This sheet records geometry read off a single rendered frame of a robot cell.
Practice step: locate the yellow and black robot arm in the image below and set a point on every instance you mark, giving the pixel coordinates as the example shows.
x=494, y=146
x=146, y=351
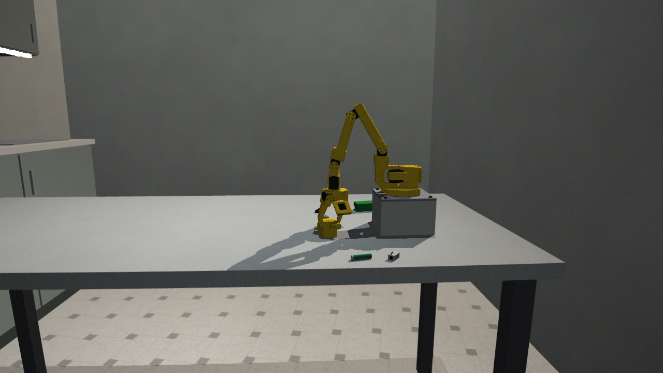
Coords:
x=403, y=179

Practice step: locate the green aaa battery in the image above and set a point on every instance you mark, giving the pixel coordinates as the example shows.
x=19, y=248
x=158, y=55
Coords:
x=361, y=256

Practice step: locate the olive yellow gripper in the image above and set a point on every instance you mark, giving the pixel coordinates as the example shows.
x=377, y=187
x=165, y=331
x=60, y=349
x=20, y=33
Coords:
x=339, y=200

